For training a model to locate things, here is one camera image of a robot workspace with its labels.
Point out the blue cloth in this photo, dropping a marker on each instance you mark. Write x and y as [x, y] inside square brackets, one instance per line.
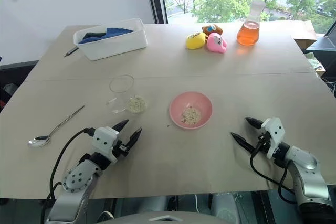
[118, 31]

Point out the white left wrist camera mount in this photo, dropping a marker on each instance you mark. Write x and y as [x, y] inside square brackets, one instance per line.
[104, 140]

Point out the brown paper table cover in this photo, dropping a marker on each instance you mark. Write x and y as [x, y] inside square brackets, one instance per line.
[168, 155]

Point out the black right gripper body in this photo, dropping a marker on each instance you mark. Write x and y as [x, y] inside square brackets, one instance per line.
[263, 141]

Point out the black cloth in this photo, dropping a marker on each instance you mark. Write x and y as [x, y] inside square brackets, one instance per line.
[93, 35]

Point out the black monitor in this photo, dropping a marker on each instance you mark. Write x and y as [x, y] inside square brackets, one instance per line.
[324, 43]

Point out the grey rounded robot leg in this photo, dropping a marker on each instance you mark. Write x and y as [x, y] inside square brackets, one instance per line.
[225, 208]

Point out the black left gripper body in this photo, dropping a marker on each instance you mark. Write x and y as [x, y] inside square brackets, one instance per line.
[122, 148]

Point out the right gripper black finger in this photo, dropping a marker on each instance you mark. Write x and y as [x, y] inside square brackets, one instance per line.
[243, 141]
[254, 122]

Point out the dark pen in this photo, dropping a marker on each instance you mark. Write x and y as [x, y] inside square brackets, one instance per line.
[71, 51]

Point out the pink bowl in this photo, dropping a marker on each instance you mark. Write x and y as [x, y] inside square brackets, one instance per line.
[178, 103]

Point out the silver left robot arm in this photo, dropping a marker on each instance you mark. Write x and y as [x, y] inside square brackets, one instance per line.
[77, 182]

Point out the white plastic bin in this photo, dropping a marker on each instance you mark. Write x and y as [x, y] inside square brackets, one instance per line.
[113, 47]

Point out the clear glass beaker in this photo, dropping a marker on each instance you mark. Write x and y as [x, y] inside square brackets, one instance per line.
[118, 95]

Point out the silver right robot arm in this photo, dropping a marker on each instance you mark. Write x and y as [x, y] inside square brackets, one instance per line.
[307, 176]

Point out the glass flask with orange liquid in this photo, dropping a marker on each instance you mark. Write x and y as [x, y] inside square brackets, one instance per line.
[248, 33]

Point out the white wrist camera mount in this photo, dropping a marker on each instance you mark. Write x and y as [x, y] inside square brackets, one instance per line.
[104, 140]
[275, 132]

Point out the yellow plush toy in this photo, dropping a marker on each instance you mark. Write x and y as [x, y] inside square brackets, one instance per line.
[194, 41]

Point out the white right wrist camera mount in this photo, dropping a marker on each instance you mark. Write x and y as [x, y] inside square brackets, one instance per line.
[275, 132]

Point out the long metal spoon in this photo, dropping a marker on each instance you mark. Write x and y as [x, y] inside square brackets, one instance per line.
[39, 141]

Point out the pink plush toy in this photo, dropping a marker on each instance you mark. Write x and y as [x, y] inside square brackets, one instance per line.
[216, 42]

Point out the brown plush toy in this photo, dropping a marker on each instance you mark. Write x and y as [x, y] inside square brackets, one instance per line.
[211, 29]

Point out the brown cardboard box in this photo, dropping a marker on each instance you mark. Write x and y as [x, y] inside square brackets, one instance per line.
[305, 43]

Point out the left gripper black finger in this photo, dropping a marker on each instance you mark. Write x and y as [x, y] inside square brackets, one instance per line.
[121, 125]
[135, 137]

